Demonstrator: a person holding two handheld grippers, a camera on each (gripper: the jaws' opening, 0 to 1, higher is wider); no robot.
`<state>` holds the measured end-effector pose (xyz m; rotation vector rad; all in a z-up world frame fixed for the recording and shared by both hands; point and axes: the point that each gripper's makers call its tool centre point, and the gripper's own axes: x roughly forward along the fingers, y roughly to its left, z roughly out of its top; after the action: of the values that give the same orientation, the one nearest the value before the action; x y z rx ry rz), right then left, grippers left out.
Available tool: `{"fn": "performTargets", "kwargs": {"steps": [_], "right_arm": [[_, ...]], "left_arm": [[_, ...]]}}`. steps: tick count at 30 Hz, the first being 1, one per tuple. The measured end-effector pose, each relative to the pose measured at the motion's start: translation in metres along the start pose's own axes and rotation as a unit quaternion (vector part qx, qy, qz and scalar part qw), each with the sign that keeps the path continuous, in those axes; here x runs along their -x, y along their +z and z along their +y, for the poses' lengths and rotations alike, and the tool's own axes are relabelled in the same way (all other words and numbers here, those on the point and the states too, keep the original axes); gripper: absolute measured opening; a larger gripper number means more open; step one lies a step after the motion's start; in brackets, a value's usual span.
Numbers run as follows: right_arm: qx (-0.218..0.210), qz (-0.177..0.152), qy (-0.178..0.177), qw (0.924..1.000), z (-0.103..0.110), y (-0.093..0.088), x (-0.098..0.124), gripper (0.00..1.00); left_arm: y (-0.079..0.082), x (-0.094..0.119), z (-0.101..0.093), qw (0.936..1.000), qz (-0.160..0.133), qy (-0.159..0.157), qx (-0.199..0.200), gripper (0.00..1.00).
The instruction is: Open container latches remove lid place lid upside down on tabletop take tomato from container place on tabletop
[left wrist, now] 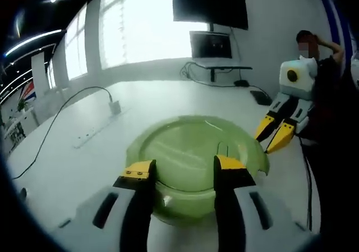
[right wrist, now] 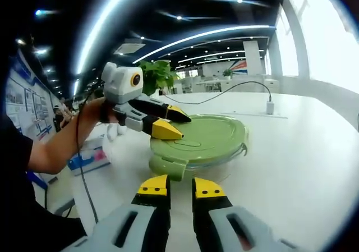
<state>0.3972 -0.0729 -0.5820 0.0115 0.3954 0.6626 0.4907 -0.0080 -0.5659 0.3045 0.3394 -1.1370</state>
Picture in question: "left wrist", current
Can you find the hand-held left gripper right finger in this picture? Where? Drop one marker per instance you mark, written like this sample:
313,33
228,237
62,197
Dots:
224,207

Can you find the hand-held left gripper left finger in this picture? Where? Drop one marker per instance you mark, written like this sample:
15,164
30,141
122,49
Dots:
137,207

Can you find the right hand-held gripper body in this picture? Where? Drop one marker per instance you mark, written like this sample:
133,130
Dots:
301,83

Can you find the green container lid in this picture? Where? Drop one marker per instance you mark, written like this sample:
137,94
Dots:
190,139

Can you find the white tabletop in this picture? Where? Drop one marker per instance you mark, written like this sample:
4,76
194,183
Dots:
168,100

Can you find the black flat device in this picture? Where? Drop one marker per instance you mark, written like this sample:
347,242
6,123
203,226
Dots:
261,97

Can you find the small black box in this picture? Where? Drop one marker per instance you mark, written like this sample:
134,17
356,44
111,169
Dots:
241,83

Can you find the white power strip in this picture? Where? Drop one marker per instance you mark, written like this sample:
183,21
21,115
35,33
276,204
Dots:
92,132

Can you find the small black monitor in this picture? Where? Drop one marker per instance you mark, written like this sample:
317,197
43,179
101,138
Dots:
210,45

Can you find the white charger plug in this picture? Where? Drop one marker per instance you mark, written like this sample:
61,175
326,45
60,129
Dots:
115,107

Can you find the large black monitor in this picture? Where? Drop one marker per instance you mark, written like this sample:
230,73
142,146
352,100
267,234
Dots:
210,5

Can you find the small distant potted plant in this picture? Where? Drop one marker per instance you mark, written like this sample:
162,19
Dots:
23,105

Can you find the red blue wall graphic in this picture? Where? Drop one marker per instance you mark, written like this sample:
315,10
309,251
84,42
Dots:
28,90

